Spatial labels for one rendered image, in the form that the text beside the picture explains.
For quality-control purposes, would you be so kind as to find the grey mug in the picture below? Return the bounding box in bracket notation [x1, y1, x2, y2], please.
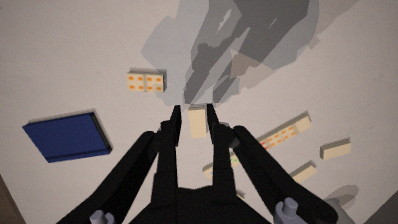
[325, 201, 355, 224]

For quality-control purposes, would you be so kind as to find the dark blue notebook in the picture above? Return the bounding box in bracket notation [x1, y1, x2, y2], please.
[22, 112, 112, 163]

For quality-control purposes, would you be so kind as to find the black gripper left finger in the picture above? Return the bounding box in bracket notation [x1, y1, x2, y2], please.
[56, 105, 182, 224]

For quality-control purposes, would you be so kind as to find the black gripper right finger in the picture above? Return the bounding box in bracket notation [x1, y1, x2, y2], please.
[207, 103, 338, 224]

